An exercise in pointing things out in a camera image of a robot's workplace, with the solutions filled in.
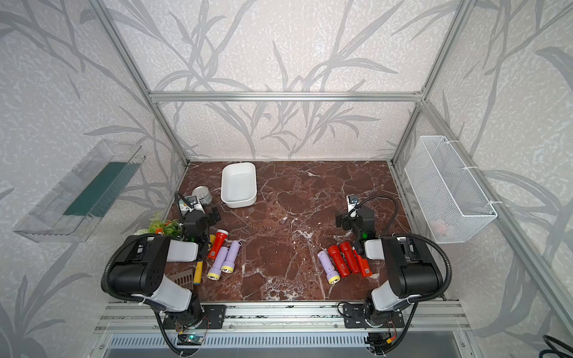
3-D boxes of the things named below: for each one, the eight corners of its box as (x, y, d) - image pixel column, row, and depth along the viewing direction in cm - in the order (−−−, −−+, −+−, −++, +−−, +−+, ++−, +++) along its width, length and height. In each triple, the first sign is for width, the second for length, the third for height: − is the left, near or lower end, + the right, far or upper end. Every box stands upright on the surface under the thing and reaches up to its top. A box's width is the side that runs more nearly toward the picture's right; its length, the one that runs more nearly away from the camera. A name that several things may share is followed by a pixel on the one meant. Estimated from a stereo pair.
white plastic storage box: (223, 210, 103) (219, 203, 98) (225, 171, 119) (222, 163, 114) (259, 205, 105) (257, 198, 100) (256, 167, 121) (254, 159, 116)
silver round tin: (195, 205, 105) (189, 197, 100) (199, 194, 109) (194, 186, 104) (210, 205, 105) (205, 197, 100) (213, 194, 109) (209, 186, 104)
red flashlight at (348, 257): (346, 275, 85) (348, 272, 82) (339, 246, 92) (340, 242, 89) (356, 274, 85) (358, 271, 82) (347, 244, 93) (349, 240, 90)
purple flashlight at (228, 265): (223, 273, 85) (221, 270, 83) (229, 243, 93) (227, 240, 90) (236, 273, 85) (234, 270, 83) (241, 243, 93) (240, 240, 90)
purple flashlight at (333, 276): (330, 286, 82) (331, 283, 79) (315, 257, 89) (316, 253, 86) (339, 281, 83) (341, 278, 80) (324, 253, 90) (325, 249, 87)
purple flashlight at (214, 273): (208, 279, 83) (205, 277, 81) (218, 248, 91) (216, 245, 89) (218, 280, 83) (217, 278, 81) (228, 249, 91) (227, 246, 89)
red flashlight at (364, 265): (362, 277, 84) (364, 275, 82) (357, 256, 89) (358, 254, 87) (370, 276, 84) (372, 274, 82) (364, 256, 89) (366, 253, 87)
